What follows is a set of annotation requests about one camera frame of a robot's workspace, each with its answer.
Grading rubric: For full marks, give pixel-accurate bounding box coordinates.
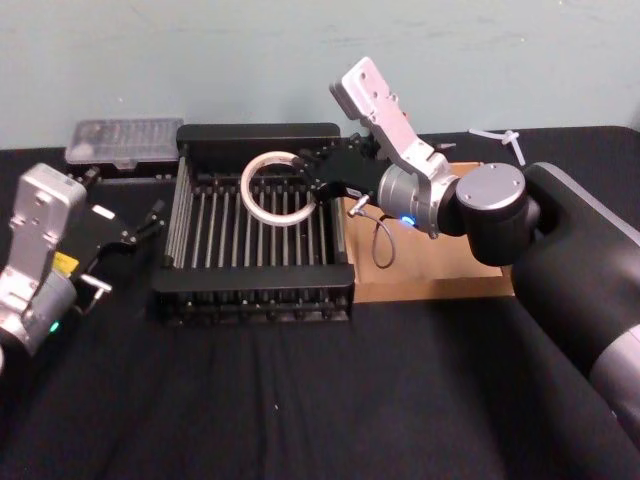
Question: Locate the white three-armed plastic piece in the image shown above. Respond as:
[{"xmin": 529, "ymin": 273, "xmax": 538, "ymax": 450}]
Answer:
[{"xmin": 467, "ymin": 128, "xmax": 527, "ymax": 167}]

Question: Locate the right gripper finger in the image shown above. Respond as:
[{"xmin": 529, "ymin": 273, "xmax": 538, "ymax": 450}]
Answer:
[
  {"xmin": 293, "ymin": 139, "xmax": 342, "ymax": 176},
  {"xmin": 302, "ymin": 180, "xmax": 346, "ymax": 214}
]

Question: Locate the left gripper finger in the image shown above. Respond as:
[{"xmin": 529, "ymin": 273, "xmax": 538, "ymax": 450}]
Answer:
[
  {"xmin": 123, "ymin": 198, "xmax": 168, "ymax": 247},
  {"xmin": 74, "ymin": 167, "xmax": 104, "ymax": 199}
]

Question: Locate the black rack with steel bars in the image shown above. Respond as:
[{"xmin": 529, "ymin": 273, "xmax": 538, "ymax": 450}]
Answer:
[{"xmin": 145, "ymin": 122, "xmax": 357, "ymax": 327}]

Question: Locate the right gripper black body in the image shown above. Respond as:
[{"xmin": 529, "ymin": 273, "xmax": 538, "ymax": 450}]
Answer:
[{"xmin": 313, "ymin": 141, "xmax": 390, "ymax": 202}]

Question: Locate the pale blue-green wall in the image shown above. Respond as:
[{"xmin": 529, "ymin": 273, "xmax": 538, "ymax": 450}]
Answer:
[{"xmin": 0, "ymin": 0, "xmax": 640, "ymax": 151}]

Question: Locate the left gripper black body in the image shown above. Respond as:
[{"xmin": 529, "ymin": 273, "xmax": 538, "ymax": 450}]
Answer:
[{"xmin": 52, "ymin": 192, "xmax": 140, "ymax": 284}]

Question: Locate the shallow brown cardboard tray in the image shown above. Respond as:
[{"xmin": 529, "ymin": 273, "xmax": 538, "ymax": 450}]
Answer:
[{"xmin": 335, "ymin": 160, "xmax": 516, "ymax": 304}]

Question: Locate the black table cloth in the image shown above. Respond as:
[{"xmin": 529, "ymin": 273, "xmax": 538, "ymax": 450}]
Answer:
[{"xmin": 0, "ymin": 122, "xmax": 640, "ymax": 480}]

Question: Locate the clear plastic case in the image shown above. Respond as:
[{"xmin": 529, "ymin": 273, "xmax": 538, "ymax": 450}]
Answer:
[{"xmin": 64, "ymin": 118, "xmax": 184, "ymax": 177}]

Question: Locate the roll of white tape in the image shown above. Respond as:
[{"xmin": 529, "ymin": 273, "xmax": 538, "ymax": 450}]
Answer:
[{"xmin": 239, "ymin": 151, "xmax": 319, "ymax": 227}]

